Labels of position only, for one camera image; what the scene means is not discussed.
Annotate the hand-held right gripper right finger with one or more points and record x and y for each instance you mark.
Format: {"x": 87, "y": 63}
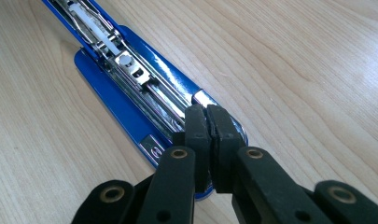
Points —
{"x": 227, "y": 146}

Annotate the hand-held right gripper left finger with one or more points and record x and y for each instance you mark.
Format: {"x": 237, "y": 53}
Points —
{"x": 197, "y": 140}

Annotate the blue stapler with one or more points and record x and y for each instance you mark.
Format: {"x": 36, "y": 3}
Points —
{"x": 121, "y": 102}

